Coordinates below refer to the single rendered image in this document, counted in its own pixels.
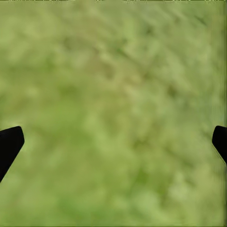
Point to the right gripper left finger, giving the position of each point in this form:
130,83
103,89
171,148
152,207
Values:
11,142

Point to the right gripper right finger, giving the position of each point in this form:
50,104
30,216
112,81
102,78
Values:
219,140

